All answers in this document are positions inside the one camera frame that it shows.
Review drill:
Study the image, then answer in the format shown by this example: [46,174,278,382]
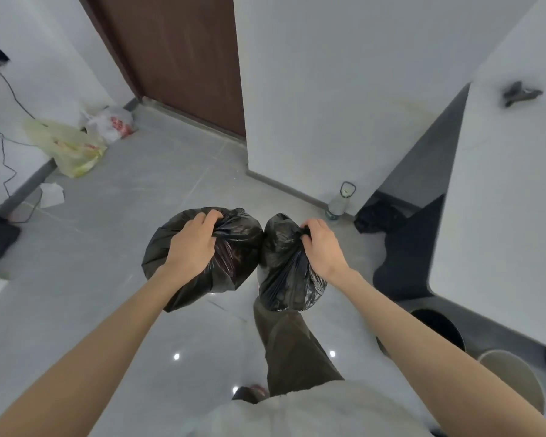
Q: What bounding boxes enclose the thin black cable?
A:
[0,67,44,223]

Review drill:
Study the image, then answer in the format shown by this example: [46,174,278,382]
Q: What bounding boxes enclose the dark brown door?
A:
[77,0,248,138]

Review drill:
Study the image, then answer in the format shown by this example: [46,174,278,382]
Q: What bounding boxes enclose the person's white shirt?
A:
[195,381,433,437]

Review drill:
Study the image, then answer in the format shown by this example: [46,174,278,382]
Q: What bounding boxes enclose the black bin with gold rim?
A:
[375,308,467,358]

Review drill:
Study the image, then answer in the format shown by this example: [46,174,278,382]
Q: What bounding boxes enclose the person's right forearm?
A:
[334,270,546,437]

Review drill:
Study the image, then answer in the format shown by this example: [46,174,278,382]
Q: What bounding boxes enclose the small crumpled black bag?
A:
[354,200,408,235]

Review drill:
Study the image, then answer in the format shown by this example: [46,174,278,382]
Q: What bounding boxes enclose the person's right hand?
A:
[300,218,352,287]

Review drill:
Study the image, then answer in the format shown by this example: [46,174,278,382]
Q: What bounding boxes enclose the person's left forearm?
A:
[0,263,183,437]

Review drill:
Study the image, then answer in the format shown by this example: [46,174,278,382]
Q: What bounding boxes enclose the person's left hand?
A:
[163,209,224,283]

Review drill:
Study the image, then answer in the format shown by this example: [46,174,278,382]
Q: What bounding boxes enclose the beige plastic bin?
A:
[476,350,546,415]

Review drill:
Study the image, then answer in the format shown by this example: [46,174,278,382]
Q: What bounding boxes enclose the large clear water bottle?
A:
[325,181,357,222]

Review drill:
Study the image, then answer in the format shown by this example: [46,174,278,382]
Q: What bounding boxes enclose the small dark clip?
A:
[502,80,544,107]

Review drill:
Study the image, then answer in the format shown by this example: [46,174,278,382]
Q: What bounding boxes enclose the white folded tissue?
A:
[39,181,66,209]

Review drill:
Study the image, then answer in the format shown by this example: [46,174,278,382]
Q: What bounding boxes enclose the black garbage bag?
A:
[258,212,328,313]
[141,206,266,313]

